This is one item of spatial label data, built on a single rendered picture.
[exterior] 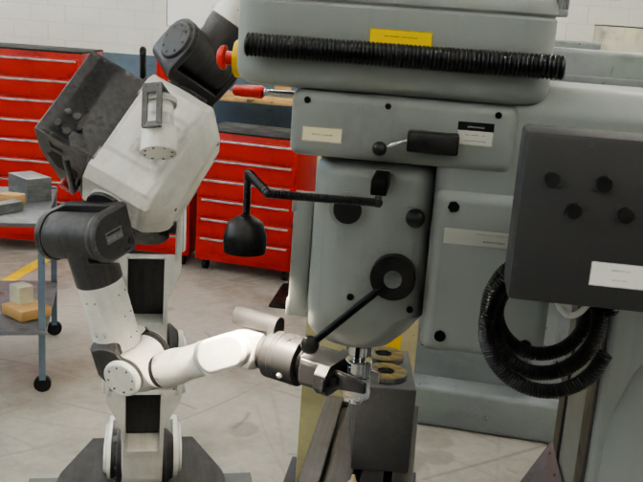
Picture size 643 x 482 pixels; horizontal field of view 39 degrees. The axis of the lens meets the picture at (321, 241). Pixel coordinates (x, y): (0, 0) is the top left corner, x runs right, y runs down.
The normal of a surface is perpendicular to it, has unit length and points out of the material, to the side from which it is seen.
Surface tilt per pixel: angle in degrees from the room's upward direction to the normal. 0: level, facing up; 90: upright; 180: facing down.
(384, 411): 90
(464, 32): 90
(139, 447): 28
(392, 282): 90
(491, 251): 90
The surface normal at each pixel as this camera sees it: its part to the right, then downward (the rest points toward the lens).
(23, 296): 0.75, 0.22
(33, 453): 0.07, -0.97
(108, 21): -0.14, 0.24
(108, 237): 0.88, 0.04
